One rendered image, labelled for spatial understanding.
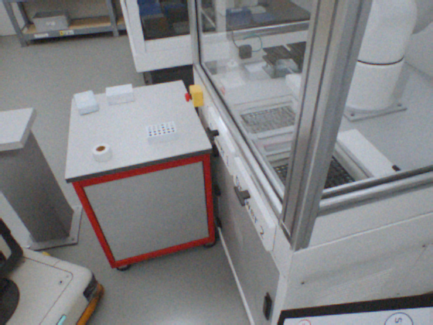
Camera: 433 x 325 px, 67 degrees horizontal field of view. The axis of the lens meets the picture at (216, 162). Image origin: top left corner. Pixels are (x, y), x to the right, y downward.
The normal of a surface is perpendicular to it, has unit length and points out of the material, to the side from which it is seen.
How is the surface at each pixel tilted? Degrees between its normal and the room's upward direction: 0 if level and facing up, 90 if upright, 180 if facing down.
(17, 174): 90
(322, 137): 90
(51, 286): 0
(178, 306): 0
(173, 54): 90
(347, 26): 90
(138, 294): 0
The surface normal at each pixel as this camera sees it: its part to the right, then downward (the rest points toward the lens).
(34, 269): -0.04, -0.75
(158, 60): 0.28, 0.63
